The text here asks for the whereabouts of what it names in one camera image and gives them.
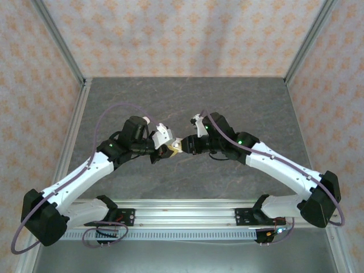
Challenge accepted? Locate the aluminium mounting rail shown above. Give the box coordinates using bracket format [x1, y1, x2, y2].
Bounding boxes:
[68, 198, 341, 230]

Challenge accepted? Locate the white slotted cable duct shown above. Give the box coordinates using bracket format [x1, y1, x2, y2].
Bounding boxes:
[62, 229, 258, 242]

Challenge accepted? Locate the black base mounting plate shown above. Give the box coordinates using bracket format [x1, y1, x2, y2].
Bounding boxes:
[114, 208, 136, 227]
[235, 208, 258, 227]

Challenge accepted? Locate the aluminium frame profile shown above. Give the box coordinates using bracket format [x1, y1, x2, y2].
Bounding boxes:
[30, 0, 88, 86]
[52, 78, 92, 201]
[283, 0, 341, 86]
[325, 227, 351, 273]

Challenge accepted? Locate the small circuit board green LED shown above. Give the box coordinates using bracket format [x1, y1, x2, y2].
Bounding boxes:
[266, 226, 292, 237]

